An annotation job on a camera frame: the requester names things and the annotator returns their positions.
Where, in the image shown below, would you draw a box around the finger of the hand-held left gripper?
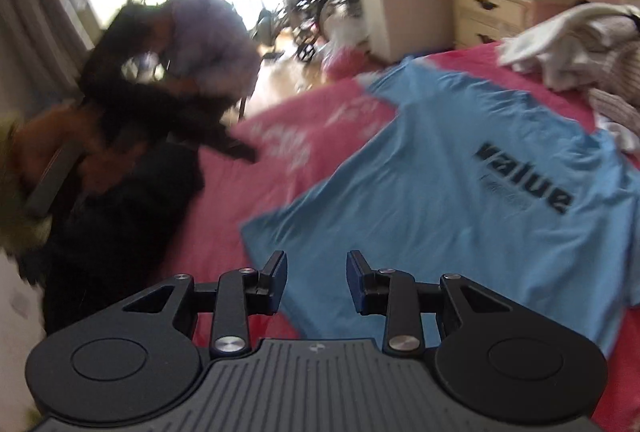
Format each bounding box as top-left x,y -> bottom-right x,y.
210,127 -> 260,164

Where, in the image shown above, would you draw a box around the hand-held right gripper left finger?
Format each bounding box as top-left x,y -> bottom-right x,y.
122,250 -> 290,358

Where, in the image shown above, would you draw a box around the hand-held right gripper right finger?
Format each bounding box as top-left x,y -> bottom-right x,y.
346,250 -> 513,357

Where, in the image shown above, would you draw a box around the blue printed t-shirt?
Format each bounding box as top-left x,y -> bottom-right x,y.
241,57 -> 640,358

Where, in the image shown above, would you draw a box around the person's left hand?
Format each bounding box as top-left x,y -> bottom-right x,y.
12,104 -> 118,193

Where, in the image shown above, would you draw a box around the pink floral blanket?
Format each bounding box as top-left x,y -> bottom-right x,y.
165,39 -> 640,432

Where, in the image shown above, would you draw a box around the lavender padded jacket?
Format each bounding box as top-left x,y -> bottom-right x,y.
167,0 -> 262,100

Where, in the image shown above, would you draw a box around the person's black trousers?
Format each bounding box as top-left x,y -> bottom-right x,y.
42,142 -> 207,334

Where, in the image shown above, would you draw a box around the green white fleece robe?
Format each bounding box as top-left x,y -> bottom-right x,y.
0,112 -> 47,259

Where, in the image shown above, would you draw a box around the black wheelchair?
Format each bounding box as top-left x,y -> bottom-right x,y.
279,0 -> 373,64

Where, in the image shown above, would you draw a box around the grey curtain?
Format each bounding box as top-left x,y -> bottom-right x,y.
0,0 -> 97,113

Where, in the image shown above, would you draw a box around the cream nightstand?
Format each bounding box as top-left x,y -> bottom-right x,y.
446,0 -> 583,50

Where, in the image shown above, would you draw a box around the cream fleece garment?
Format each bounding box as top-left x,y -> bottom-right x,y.
500,2 -> 640,69

